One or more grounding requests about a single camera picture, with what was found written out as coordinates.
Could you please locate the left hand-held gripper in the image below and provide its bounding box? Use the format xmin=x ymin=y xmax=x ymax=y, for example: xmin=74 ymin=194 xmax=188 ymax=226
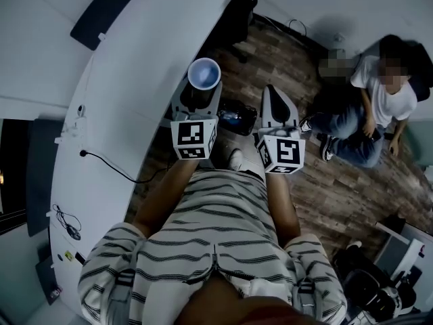
xmin=170 ymin=77 xmax=224 ymax=160

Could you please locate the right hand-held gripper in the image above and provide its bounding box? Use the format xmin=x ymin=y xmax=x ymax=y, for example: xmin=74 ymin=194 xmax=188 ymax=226
xmin=253 ymin=84 xmax=306 ymax=175

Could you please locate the white paper cup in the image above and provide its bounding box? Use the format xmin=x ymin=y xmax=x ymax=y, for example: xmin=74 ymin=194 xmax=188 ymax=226
xmin=187 ymin=57 xmax=223 ymax=96

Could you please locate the black bag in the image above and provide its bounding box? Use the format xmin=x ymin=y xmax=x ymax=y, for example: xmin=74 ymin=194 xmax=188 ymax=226
xmin=216 ymin=99 xmax=258 ymax=137

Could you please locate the person's left forearm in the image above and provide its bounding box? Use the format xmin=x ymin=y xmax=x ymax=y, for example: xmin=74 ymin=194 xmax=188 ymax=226
xmin=131 ymin=157 xmax=200 ymax=240

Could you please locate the person's right forearm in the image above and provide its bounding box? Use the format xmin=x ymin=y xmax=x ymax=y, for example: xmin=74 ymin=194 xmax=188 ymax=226
xmin=265 ymin=173 xmax=302 ymax=240

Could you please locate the person's right white shoe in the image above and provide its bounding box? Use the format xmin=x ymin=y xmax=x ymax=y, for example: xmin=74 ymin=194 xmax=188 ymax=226
xmin=227 ymin=148 xmax=244 ymax=171

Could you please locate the white power strip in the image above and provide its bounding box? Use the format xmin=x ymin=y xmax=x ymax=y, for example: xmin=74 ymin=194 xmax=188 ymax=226
xmin=72 ymin=115 xmax=89 ymax=146

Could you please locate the dark grey desk partition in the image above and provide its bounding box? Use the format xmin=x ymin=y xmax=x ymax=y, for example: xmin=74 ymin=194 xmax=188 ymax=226
xmin=70 ymin=0 xmax=152 ymax=51
xmin=26 ymin=118 xmax=65 ymax=238

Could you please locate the white plug adapter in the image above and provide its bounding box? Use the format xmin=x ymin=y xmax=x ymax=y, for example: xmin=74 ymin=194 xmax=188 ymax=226
xmin=55 ymin=127 xmax=77 ymax=145

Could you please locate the black mesh office chair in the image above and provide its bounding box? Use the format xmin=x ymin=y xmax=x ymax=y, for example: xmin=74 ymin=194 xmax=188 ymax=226
xmin=378 ymin=34 xmax=433 ymax=103

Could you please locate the white workstation with grey panel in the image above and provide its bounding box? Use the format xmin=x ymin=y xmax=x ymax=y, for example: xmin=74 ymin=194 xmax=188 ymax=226
xmin=374 ymin=221 xmax=428 ymax=286

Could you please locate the thin black looped cable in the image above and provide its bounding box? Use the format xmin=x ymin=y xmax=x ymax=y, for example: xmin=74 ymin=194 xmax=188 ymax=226
xmin=287 ymin=18 xmax=307 ymax=37

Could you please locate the black power cable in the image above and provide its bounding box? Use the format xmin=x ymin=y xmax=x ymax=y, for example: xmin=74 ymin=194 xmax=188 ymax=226
xmin=78 ymin=149 xmax=170 ymax=184

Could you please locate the grey shoulder strap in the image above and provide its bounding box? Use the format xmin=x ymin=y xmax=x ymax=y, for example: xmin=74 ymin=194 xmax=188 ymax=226
xmin=108 ymin=238 xmax=143 ymax=325
xmin=290 ymin=248 xmax=323 ymax=318

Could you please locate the black wired mouse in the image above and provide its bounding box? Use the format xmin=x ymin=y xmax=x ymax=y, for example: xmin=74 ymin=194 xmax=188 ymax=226
xmin=51 ymin=203 xmax=83 ymax=242

